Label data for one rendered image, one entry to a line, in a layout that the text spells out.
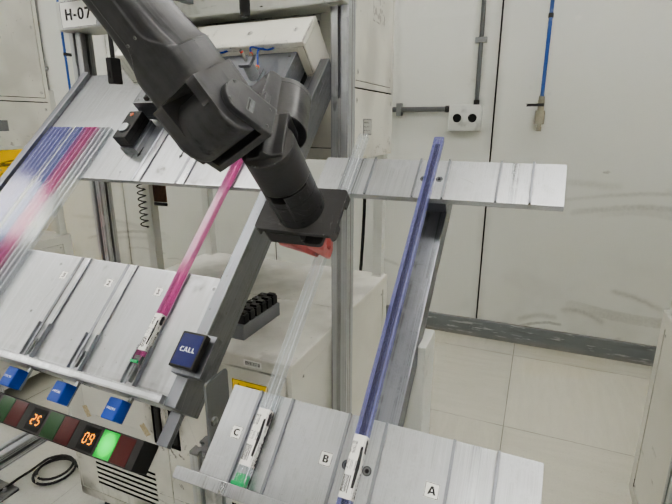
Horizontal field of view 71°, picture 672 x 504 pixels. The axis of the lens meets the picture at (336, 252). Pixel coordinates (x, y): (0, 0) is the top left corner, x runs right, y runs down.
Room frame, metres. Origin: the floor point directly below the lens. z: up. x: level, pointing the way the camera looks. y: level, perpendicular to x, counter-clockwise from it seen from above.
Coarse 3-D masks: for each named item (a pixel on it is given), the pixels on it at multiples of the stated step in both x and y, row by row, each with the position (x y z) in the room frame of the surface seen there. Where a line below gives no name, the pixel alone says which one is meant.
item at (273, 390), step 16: (352, 160) 0.71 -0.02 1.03; (352, 176) 0.68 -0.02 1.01; (320, 256) 0.59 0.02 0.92; (320, 272) 0.58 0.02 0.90; (304, 288) 0.56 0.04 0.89; (304, 304) 0.54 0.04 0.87; (304, 320) 0.53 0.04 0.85; (288, 336) 0.51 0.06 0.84; (288, 352) 0.50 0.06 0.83; (288, 368) 0.49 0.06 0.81; (272, 384) 0.47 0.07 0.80; (272, 400) 0.46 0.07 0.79; (240, 464) 0.41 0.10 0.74; (240, 480) 0.40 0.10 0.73
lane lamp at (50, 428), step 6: (54, 414) 0.61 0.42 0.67; (60, 414) 0.61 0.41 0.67; (48, 420) 0.61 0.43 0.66; (54, 420) 0.60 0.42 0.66; (60, 420) 0.60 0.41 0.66; (48, 426) 0.60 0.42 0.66; (54, 426) 0.60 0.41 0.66; (42, 432) 0.59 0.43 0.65; (48, 432) 0.59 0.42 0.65; (54, 432) 0.59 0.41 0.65; (48, 438) 0.59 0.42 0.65
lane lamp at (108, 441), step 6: (108, 432) 0.57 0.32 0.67; (114, 432) 0.57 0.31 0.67; (102, 438) 0.56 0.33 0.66; (108, 438) 0.56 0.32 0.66; (114, 438) 0.56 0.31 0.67; (102, 444) 0.56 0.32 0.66; (108, 444) 0.56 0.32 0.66; (114, 444) 0.55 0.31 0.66; (96, 450) 0.55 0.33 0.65; (102, 450) 0.55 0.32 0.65; (108, 450) 0.55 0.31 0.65; (96, 456) 0.55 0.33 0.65; (102, 456) 0.55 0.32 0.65; (108, 456) 0.54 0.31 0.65
